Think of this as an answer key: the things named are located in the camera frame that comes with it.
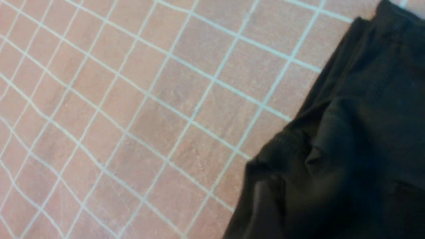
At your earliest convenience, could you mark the dark gray long-sleeve shirt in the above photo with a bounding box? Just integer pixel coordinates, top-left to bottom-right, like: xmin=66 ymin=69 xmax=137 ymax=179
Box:
xmin=223 ymin=0 xmax=425 ymax=239

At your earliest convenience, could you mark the pink grid-patterned table mat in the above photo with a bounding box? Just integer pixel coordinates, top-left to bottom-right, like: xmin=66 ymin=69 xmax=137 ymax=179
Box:
xmin=1 ymin=0 xmax=379 ymax=239

